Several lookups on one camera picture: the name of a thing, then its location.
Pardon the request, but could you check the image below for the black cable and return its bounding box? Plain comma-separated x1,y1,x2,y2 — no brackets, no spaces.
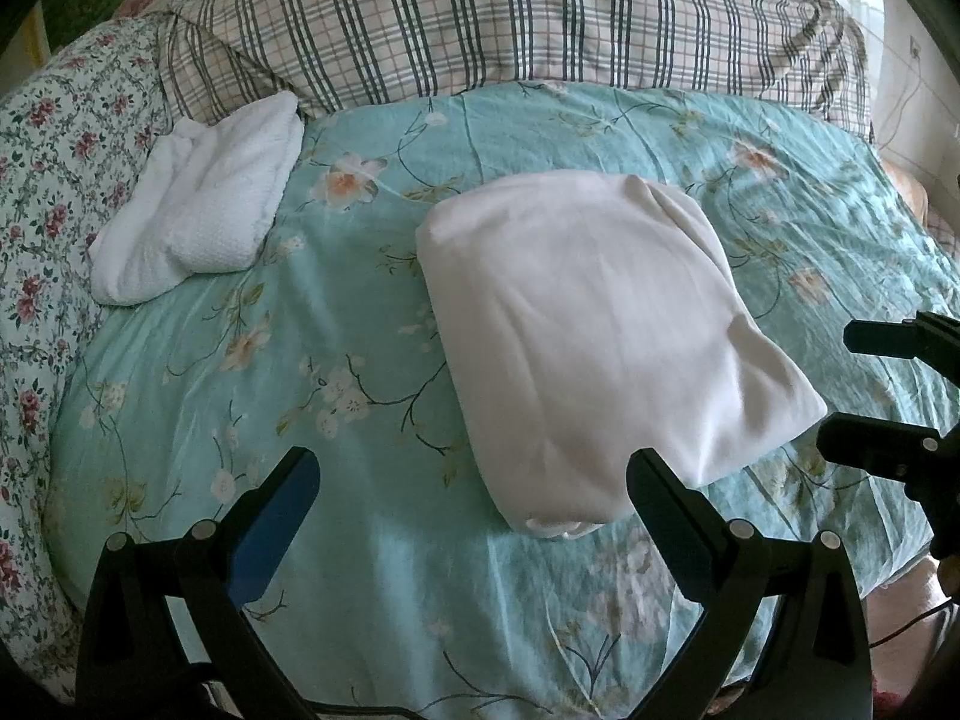
868,600,960,647

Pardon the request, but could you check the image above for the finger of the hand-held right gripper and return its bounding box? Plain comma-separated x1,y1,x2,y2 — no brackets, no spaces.
814,412,960,482
842,311,960,383

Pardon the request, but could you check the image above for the white knit towel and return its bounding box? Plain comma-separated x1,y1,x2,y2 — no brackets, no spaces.
88,90,306,307

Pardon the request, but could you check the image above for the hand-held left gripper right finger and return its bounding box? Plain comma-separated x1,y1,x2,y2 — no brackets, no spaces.
625,447,877,720

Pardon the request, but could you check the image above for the pink bedding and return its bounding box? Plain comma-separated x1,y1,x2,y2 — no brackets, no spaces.
877,154,960,263

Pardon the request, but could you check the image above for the white wall cable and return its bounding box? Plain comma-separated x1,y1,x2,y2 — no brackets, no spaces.
874,52,960,192

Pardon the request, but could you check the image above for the white hooded sweatshirt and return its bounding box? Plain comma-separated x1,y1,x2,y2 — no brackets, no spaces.
415,169,830,541

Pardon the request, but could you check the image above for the teal floral blanket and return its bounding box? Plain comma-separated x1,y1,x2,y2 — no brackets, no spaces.
45,79,960,720

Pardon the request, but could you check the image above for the plaid pillow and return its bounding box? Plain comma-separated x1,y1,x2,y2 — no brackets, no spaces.
161,0,875,140

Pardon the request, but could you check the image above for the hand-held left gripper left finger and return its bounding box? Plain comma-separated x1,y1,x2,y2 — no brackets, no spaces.
75,446,335,720

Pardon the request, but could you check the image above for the red floral bed sheet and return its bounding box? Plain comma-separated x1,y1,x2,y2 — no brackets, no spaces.
0,13,185,665

